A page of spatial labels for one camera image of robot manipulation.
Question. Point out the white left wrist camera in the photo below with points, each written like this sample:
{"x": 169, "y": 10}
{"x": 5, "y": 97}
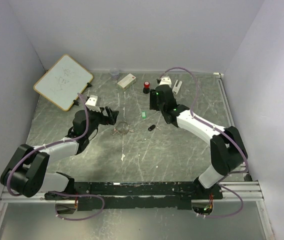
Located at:
{"x": 92, "y": 104}

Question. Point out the white cardboard box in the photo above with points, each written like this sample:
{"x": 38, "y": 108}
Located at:
{"x": 127, "y": 81}

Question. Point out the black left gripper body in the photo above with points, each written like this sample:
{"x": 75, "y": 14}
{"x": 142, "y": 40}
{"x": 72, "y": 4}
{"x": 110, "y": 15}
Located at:
{"x": 97, "y": 118}

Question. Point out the large metal keyring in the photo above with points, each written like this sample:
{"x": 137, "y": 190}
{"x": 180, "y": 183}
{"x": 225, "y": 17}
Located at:
{"x": 122, "y": 124}

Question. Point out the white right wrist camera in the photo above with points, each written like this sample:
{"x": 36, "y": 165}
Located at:
{"x": 165, "y": 80}

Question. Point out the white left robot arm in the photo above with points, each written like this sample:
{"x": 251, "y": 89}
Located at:
{"x": 26, "y": 173}

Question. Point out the black tagged key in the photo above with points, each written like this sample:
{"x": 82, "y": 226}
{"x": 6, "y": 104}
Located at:
{"x": 151, "y": 128}

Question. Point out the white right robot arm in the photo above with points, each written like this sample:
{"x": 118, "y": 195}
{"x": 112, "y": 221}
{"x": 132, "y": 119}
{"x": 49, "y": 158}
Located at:
{"x": 227, "y": 150}

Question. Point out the small framed whiteboard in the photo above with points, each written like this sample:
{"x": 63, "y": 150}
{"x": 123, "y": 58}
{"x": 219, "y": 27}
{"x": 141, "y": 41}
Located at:
{"x": 63, "y": 81}

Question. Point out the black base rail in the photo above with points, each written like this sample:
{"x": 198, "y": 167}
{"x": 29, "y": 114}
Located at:
{"x": 131, "y": 195}

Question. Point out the clear plastic cup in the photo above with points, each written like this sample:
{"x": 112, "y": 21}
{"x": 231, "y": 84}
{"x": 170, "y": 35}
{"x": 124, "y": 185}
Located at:
{"x": 114, "y": 72}

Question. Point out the red black stamp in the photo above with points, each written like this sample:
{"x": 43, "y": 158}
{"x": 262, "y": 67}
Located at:
{"x": 146, "y": 87}

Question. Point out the silver key bunch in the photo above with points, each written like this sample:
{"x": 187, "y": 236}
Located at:
{"x": 121, "y": 131}

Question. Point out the white corner bracket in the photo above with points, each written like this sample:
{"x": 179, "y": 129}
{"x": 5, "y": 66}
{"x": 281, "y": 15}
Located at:
{"x": 218, "y": 74}

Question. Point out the white plastic clip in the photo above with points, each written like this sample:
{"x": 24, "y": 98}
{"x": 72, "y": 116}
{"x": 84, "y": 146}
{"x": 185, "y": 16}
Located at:
{"x": 177, "y": 86}

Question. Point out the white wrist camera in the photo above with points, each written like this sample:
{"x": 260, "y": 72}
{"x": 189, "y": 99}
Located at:
{"x": 165, "y": 80}
{"x": 92, "y": 104}

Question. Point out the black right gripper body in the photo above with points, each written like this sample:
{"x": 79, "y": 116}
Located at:
{"x": 162, "y": 109}

